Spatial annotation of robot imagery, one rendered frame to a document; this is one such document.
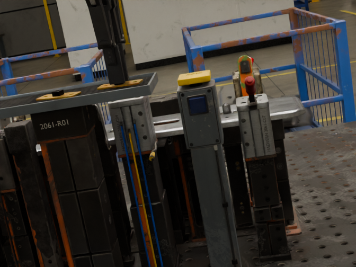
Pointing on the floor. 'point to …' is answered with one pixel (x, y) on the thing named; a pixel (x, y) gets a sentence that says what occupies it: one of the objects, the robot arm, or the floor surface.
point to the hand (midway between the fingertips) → (115, 64)
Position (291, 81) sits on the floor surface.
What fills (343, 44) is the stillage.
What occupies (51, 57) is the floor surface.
